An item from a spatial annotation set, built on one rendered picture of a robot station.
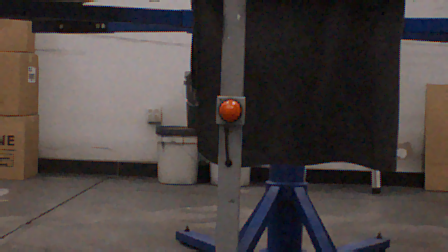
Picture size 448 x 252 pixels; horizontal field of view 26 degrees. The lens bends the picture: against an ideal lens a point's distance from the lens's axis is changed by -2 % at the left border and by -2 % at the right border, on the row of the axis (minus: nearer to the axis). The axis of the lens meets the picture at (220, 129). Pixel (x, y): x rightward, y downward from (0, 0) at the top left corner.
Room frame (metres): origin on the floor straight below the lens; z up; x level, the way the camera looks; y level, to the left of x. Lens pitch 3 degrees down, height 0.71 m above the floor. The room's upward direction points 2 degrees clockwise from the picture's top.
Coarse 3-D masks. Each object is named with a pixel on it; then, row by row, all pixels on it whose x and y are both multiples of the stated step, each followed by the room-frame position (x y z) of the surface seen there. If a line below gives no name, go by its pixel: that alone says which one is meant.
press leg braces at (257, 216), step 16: (272, 192) 3.28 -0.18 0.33; (304, 192) 3.28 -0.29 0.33; (256, 208) 3.51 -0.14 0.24; (272, 208) 3.24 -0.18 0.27; (304, 208) 3.22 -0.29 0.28; (256, 224) 3.19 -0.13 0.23; (304, 224) 3.21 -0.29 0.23; (320, 224) 3.19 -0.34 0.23; (240, 240) 3.61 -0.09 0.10; (256, 240) 3.16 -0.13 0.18; (320, 240) 3.13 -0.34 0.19
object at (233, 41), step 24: (240, 0) 1.73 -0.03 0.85; (240, 24) 1.73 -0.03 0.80; (240, 48) 1.73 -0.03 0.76; (240, 72) 1.73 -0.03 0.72; (240, 96) 1.73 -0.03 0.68; (216, 120) 1.72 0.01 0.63; (240, 120) 1.72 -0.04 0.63; (240, 144) 1.73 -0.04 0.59; (240, 168) 1.75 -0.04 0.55; (216, 216) 1.73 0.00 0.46; (216, 240) 1.73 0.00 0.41
